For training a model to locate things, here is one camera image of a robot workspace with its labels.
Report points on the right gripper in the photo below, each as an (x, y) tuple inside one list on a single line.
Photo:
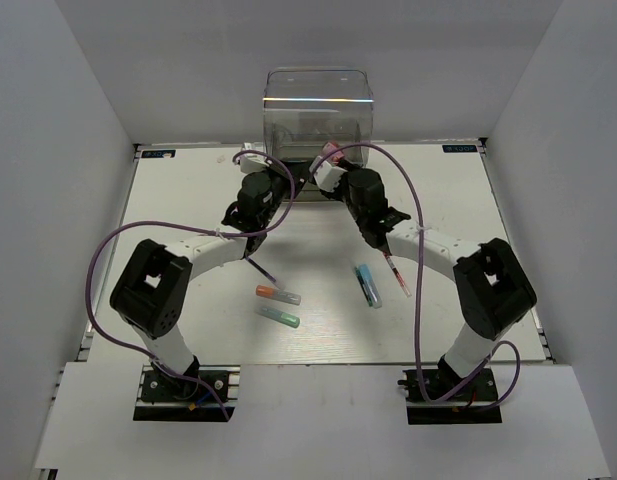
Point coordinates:
[(337, 194)]

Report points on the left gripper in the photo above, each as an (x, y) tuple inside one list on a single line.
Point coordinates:
[(279, 171)]

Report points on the pink capped marker bottle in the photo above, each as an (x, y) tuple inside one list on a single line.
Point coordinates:
[(331, 151)]

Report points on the purple pen refill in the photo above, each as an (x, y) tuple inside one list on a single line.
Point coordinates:
[(271, 278)]

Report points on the clear acrylic drawer organizer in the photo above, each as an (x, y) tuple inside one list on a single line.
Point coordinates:
[(308, 108)]

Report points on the orange capped highlighter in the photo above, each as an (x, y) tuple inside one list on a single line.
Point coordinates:
[(278, 295)]

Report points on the light blue highlighter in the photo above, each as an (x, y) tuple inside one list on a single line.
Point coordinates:
[(370, 285)]

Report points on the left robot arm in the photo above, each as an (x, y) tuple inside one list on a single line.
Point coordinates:
[(151, 290)]

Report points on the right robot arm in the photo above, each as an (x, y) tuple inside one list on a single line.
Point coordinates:
[(494, 291)]

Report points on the green capped highlighter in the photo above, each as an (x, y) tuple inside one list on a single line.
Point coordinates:
[(278, 316)]

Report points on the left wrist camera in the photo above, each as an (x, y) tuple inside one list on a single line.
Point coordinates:
[(251, 162)]

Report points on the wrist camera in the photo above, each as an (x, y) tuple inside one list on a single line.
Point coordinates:
[(326, 175), (251, 162)]

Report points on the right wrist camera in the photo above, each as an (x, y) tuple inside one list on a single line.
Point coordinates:
[(326, 175)]

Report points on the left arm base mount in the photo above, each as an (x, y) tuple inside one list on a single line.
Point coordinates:
[(161, 399)]

